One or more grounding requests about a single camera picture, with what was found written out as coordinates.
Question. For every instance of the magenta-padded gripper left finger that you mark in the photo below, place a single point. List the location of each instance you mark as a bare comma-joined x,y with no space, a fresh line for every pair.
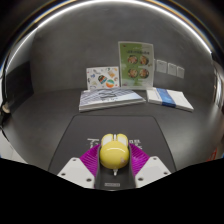
76,171

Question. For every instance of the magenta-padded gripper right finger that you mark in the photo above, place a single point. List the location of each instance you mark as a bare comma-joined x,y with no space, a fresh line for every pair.
153,170

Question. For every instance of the black mouse pad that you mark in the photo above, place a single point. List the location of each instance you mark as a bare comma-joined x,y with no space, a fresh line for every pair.
83,140

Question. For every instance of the white book with blue band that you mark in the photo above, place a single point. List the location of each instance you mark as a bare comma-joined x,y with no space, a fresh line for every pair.
170,99

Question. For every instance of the grey striped book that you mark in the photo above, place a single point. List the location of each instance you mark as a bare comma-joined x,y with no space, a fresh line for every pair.
106,98

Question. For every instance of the white card with colourful stickers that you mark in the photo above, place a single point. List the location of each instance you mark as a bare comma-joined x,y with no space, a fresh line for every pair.
101,78

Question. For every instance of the dark framed window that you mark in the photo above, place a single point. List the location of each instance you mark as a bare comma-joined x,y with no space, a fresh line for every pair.
219,86

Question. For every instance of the green food leaflet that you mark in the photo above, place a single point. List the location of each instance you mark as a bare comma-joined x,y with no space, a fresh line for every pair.
136,65

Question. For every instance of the white wall socket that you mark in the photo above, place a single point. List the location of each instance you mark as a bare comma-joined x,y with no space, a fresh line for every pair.
172,68
180,71
161,66

